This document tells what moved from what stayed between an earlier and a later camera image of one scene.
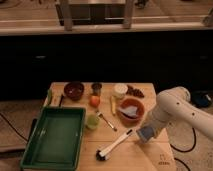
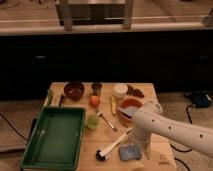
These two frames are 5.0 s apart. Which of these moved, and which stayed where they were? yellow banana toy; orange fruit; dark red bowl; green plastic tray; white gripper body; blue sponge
Moved: blue sponge; white gripper body
Stayed: dark red bowl; yellow banana toy; orange fruit; green plastic tray
